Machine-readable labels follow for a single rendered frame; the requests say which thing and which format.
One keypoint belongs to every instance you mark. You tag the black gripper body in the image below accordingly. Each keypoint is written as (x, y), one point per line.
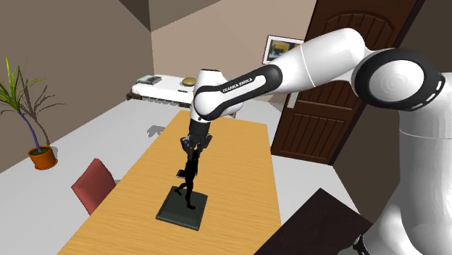
(196, 142)

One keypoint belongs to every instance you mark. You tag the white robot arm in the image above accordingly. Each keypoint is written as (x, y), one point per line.
(317, 60)

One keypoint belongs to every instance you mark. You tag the light wooden table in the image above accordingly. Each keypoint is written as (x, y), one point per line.
(240, 159)

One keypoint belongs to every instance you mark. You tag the white bed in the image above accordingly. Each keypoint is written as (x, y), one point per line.
(166, 90)

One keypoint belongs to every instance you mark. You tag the black figure on square base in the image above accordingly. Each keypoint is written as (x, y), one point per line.
(183, 212)

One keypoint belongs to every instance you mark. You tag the red chair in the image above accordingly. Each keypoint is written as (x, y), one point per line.
(94, 183)

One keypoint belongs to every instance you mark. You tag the dark brown door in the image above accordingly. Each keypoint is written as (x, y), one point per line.
(314, 123)

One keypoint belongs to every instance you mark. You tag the dark robot stand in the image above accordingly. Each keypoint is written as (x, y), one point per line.
(317, 226)

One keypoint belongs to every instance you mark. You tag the green plant in orange pot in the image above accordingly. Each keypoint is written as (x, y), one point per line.
(42, 158)

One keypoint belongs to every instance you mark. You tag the framed wall picture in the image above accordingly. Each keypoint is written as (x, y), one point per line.
(279, 47)

